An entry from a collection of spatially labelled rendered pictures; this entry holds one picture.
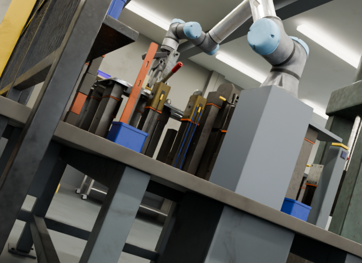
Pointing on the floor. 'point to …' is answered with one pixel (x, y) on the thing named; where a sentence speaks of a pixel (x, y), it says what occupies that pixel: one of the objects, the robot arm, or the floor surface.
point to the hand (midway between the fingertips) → (148, 84)
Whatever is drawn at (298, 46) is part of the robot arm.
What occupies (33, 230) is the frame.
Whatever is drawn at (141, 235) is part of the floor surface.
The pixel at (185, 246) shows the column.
